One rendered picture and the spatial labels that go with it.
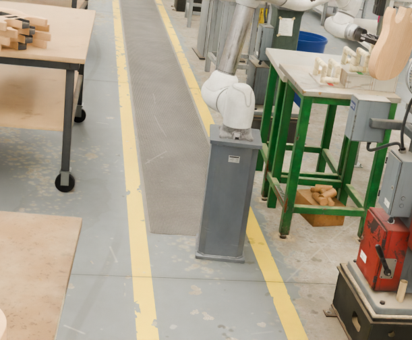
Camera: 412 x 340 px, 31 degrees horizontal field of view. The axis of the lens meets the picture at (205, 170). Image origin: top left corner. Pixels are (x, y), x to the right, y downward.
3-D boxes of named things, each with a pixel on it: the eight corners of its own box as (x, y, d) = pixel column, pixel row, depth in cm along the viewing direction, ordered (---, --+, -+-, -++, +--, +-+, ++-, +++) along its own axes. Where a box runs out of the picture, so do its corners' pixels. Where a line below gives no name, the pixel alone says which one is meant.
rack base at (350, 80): (371, 90, 429) (375, 75, 426) (344, 88, 427) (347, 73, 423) (357, 78, 454) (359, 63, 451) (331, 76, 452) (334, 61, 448)
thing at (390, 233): (396, 292, 339) (414, 220, 326) (371, 291, 337) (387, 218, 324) (377, 265, 362) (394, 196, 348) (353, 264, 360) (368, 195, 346)
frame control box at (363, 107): (402, 167, 332) (415, 112, 323) (357, 164, 329) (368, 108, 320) (383, 148, 355) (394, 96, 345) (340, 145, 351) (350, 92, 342)
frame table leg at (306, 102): (288, 239, 447) (313, 96, 414) (279, 239, 446) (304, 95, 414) (286, 235, 452) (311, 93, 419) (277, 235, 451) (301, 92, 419)
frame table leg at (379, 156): (367, 243, 455) (398, 102, 423) (358, 243, 454) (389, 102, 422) (364, 239, 460) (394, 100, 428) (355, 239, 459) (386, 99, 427)
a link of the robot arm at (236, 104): (232, 130, 387) (238, 90, 379) (214, 119, 401) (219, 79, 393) (257, 128, 395) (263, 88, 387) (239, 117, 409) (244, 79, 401)
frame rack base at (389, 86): (396, 93, 431) (402, 64, 425) (371, 90, 429) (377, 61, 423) (379, 80, 456) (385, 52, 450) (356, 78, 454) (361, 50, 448)
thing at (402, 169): (408, 218, 331) (437, 100, 311) (387, 216, 329) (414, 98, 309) (396, 204, 345) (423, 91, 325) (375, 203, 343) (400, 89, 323)
